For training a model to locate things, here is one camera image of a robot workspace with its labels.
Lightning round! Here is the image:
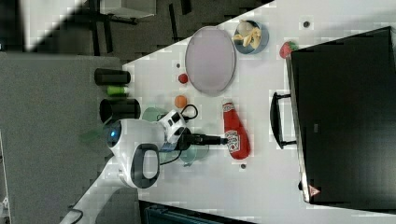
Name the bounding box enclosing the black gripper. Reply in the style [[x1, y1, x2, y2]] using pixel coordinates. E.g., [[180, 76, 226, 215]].
[[177, 128, 228, 151]]

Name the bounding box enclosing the red plush ketchup bottle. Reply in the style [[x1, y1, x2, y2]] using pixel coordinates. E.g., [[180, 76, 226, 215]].
[[222, 99, 250, 160]]

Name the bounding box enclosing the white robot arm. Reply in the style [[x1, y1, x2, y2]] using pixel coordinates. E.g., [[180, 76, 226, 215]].
[[60, 119, 228, 224]]

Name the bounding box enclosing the black toaster oven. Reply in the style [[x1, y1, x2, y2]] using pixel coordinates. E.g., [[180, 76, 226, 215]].
[[289, 27, 396, 213]]

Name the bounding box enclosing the small orange fruit toy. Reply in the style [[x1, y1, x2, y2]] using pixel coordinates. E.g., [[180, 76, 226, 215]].
[[174, 95, 188, 108]]

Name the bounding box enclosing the small red tomato toy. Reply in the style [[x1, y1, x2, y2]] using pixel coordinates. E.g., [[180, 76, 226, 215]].
[[177, 74, 189, 84]]

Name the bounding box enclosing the black cylinder cup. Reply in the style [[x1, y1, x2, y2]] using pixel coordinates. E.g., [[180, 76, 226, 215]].
[[99, 99, 141, 122]]

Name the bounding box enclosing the pink oval plate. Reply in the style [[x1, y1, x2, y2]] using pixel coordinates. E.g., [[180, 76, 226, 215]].
[[185, 26, 236, 96]]

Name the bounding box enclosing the green cylinder bottle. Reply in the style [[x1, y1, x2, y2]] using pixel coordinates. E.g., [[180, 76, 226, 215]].
[[106, 86, 129, 95]]

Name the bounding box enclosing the black cylinder container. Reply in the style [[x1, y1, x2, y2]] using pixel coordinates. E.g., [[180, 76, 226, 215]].
[[94, 68, 131, 86]]

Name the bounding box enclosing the blue bowl with bananas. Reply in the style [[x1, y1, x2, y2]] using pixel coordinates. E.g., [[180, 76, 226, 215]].
[[232, 20, 269, 55]]

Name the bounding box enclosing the red strawberry toy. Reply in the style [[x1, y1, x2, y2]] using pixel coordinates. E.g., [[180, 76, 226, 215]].
[[279, 41, 298, 59]]

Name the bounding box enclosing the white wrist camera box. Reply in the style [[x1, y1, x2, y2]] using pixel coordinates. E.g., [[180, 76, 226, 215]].
[[159, 110, 187, 143]]

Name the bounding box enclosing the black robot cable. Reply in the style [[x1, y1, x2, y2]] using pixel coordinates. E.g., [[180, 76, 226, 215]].
[[158, 104, 199, 166]]

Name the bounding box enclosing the black oven door handle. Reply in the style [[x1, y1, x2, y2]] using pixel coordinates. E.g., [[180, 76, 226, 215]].
[[270, 92, 297, 149]]

